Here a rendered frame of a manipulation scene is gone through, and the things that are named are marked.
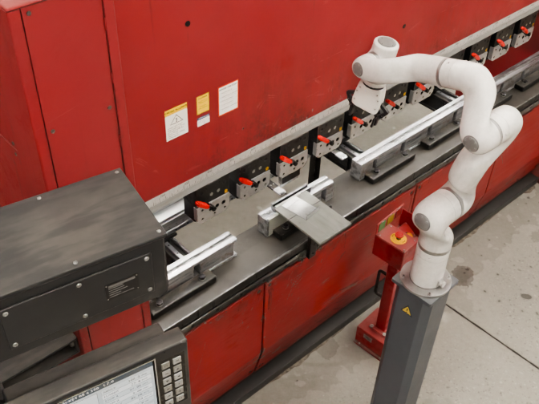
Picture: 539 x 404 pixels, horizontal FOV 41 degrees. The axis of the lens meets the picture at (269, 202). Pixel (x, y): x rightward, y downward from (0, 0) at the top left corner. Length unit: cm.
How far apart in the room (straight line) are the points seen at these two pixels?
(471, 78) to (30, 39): 122
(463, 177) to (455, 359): 167
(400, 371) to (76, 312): 179
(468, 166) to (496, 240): 222
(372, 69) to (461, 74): 29
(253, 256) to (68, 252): 153
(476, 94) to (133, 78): 99
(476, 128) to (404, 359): 117
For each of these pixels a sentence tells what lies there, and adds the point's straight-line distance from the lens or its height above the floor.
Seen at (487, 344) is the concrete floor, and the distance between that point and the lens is 398.
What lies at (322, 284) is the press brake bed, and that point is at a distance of 338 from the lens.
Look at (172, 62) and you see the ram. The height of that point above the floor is 188.
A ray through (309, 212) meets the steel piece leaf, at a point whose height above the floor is 100.
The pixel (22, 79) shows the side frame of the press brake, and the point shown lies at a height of 213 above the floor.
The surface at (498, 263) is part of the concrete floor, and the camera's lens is 440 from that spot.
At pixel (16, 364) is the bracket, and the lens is 230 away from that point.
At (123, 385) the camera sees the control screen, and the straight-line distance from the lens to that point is 180.
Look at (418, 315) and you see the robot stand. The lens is 280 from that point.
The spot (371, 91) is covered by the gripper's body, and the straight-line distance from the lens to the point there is 251.
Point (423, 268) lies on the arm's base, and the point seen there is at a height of 111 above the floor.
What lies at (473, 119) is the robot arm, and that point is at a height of 180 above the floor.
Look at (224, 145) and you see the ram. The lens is 252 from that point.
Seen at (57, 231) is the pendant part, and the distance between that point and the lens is 156.
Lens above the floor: 301
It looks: 42 degrees down
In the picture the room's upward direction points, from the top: 3 degrees clockwise
